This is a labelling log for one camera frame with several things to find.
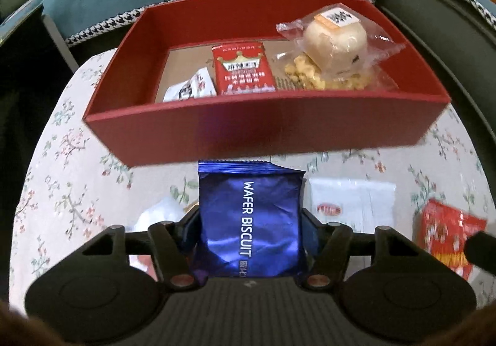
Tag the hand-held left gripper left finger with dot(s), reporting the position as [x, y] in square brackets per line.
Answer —
[190, 228]

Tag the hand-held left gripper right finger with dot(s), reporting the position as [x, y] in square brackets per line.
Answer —
[310, 226]

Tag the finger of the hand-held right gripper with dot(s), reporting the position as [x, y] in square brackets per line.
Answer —
[482, 249]

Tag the small red snack packet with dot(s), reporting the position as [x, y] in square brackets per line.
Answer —
[445, 233]

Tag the long white snack packet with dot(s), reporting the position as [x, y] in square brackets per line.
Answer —
[352, 202]

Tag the blue wafer biscuit packet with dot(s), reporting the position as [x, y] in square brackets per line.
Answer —
[248, 222]

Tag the red cardboard box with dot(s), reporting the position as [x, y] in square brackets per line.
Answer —
[252, 129]

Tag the small white snack packet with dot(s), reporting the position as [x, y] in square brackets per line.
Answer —
[190, 88]

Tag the clear bag of yellow twists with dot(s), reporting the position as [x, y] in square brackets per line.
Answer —
[302, 77]

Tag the red crown print snack packet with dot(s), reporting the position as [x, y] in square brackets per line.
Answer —
[244, 71]

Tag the steamed cake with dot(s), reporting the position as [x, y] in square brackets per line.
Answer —
[335, 40]

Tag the dark side table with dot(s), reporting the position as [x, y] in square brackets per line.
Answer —
[23, 79]

